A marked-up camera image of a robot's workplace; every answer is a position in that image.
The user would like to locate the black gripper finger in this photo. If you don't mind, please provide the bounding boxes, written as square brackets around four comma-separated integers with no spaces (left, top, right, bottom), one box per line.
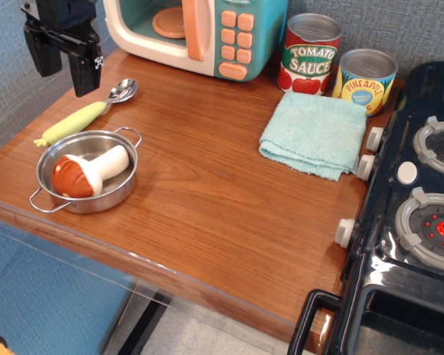
[68,44,102,97]
[24,24,62,77]

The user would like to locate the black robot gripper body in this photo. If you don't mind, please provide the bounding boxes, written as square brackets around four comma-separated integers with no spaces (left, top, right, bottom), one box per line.
[20,0,105,70]

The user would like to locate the brown and white toy mushroom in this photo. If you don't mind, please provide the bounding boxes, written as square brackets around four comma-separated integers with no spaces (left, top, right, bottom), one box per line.
[51,145,130,198]

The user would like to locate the stainless steel pot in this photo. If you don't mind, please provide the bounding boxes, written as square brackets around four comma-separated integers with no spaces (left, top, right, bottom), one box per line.
[29,127,143,214]

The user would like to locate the teal toy microwave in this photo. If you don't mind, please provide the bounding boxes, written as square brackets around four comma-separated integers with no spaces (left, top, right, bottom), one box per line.
[104,1,288,82]

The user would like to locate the tomato sauce can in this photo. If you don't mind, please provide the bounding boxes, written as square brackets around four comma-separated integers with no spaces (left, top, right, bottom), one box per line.
[277,13,343,95]

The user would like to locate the light blue folded cloth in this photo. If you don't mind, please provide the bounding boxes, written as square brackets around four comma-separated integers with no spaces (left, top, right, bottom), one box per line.
[259,92,366,181]

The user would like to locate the pineapple can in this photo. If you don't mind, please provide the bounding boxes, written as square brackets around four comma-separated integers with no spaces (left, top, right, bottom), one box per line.
[332,48,398,117]

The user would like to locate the white stove knob middle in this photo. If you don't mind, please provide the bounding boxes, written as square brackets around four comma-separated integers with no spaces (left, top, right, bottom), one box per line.
[356,155,375,181]

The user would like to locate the white stove knob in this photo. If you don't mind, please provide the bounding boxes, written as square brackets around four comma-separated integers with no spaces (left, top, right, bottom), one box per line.
[356,155,375,181]
[366,126,384,152]
[334,219,356,249]

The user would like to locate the white stove knob top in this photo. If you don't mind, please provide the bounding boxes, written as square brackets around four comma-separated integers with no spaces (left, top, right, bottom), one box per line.
[366,126,384,152]

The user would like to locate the white stove knob bottom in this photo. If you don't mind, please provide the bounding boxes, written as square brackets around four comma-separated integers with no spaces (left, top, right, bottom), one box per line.
[334,219,356,249]

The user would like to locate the black toy stove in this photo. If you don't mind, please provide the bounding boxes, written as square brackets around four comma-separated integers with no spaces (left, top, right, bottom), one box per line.
[289,61,444,354]

